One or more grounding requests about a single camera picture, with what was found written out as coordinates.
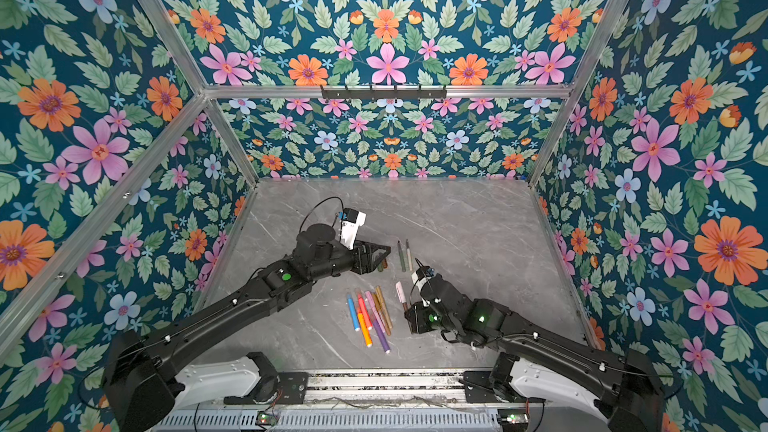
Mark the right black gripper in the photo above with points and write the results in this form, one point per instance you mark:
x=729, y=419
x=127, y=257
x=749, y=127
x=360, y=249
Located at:
x=415, y=319

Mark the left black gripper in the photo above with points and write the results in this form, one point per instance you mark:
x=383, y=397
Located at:
x=371, y=262

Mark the dark green brown marker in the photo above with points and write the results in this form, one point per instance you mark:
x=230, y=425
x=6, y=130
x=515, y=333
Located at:
x=401, y=255

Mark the olive green marker pen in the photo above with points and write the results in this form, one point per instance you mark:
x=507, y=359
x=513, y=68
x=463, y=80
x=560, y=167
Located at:
x=409, y=259

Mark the ochre brown marker pen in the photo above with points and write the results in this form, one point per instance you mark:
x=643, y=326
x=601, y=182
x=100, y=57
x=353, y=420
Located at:
x=384, y=309

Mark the light pink marker pen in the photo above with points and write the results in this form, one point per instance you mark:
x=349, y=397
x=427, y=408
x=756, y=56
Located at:
x=402, y=296

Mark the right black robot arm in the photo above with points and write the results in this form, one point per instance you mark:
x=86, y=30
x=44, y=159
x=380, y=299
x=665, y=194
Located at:
x=622, y=390

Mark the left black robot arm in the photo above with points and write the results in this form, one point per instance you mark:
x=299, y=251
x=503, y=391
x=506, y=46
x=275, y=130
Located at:
x=146, y=377

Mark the blue marker pen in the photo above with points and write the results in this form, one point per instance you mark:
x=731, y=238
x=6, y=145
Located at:
x=353, y=312

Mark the red marker pen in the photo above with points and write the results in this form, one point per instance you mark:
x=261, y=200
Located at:
x=363, y=309

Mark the purple marker pen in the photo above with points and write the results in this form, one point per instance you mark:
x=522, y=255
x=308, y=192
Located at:
x=381, y=335

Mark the orange marker pen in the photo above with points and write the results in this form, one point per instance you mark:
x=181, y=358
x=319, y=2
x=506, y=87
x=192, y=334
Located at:
x=364, y=329

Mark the black hook bar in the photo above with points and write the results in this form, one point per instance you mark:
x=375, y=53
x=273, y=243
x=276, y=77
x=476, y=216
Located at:
x=372, y=93

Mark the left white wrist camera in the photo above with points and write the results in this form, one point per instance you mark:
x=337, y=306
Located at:
x=351, y=222

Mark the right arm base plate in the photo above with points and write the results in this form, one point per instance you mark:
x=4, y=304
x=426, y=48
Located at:
x=478, y=388

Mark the aluminium front rail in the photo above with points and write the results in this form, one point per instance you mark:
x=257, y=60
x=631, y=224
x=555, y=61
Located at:
x=384, y=387

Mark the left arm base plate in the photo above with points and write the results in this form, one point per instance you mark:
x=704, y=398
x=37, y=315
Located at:
x=286, y=388

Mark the white vented cable duct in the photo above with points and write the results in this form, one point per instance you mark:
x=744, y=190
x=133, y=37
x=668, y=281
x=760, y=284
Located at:
x=333, y=420

